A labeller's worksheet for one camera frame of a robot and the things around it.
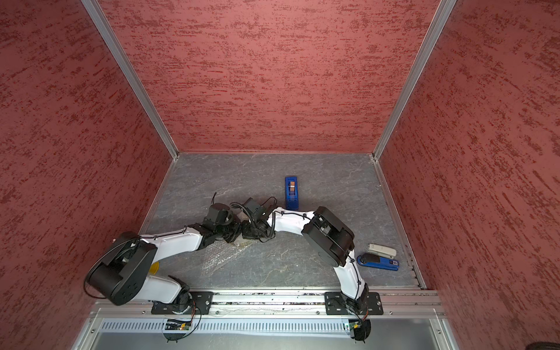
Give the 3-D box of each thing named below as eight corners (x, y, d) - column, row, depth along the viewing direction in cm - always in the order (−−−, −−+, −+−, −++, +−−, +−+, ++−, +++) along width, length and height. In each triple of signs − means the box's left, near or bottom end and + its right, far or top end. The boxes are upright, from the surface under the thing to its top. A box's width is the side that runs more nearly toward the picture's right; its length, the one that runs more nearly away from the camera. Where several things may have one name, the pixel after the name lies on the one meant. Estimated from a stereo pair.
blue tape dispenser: (285, 211, 100) (285, 203, 96) (285, 184, 111) (285, 176, 106) (297, 211, 101) (298, 203, 96) (296, 184, 111) (297, 176, 106)
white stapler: (368, 255, 88) (371, 251, 84) (367, 246, 90) (370, 242, 87) (392, 260, 86) (396, 256, 83) (391, 251, 89) (395, 247, 86)
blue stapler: (357, 265, 85) (361, 260, 81) (356, 254, 88) (360, 249, 83) (396, 271, 84) (402, 266, 79) (394, 260, 86) (400, 256, 82)
